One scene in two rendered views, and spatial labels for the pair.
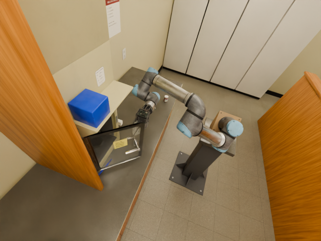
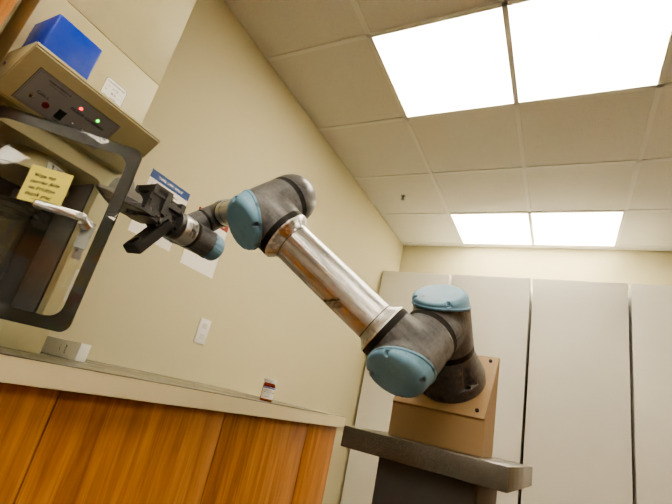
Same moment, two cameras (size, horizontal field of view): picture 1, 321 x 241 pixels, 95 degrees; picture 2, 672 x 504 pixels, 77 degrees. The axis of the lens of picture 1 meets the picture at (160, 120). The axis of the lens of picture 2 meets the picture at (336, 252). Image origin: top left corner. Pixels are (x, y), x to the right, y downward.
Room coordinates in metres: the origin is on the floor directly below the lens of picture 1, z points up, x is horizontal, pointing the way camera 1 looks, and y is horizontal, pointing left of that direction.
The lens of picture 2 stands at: (-0.10, -0.64, 0.97)
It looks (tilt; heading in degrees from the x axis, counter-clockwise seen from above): 20 degrees up; 21
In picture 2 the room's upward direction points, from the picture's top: 13 degrees clockwise
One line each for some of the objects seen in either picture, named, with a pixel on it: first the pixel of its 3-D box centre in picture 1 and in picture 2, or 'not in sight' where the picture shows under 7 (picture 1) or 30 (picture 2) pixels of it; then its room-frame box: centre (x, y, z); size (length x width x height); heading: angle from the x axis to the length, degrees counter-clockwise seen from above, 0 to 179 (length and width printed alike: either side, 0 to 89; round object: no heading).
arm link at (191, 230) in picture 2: (149, 107); (182, 228); (0.70, 0.09, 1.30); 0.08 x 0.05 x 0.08; 81
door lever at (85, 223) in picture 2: (132, 148); (64, 214); (0.43, 0.13, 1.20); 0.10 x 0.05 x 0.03; 125
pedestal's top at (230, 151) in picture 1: (218, 135); (441, 456); (0.92, -0.58, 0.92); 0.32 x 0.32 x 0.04; 77
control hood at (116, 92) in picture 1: (107, 109); (84, 117); (0.46, 0.26, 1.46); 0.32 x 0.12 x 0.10; 171
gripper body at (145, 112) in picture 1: (144, 114); (158, 211); (0.62, 0.11, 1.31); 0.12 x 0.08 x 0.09; 171
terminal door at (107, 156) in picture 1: (118, 148); (25, 212); (0.41, 0.20, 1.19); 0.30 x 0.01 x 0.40; 125
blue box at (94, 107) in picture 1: (90, 108); (61, 52); (0.36, 0.27, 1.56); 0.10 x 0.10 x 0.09; 81
